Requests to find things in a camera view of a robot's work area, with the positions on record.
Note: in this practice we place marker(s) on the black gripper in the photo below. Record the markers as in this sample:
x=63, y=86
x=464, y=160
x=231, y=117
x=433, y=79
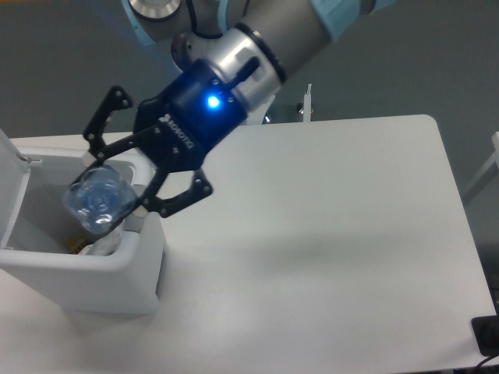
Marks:
x=194, y=113

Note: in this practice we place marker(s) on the clear plastic water bottle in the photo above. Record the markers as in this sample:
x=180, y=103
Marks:
x=100, y=199

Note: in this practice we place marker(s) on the white plastic wrapper bag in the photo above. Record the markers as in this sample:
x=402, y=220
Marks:
x=104, y=246

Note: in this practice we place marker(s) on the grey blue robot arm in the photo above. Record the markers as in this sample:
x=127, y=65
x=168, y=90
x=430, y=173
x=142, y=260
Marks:
x=276, y=38

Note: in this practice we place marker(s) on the yellow trash in can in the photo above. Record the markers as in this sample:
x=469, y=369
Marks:
x=76, y=245

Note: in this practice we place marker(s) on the white trash can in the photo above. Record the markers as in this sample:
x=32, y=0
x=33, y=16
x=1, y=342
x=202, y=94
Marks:
x=127, y=281

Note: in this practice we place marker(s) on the white trash can lid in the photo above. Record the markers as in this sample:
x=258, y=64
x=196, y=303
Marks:
x=19, y=210

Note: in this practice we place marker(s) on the white furniture leg right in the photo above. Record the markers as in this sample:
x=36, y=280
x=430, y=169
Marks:
x=483, y=176

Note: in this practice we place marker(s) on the black device at table edge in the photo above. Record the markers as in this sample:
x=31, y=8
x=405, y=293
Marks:
x=485, y=329

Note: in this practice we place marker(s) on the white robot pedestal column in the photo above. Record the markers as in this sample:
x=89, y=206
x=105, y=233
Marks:
x=182, y=52

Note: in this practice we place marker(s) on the white metal base frame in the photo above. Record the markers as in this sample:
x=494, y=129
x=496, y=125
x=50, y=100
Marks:
x=271, y=113

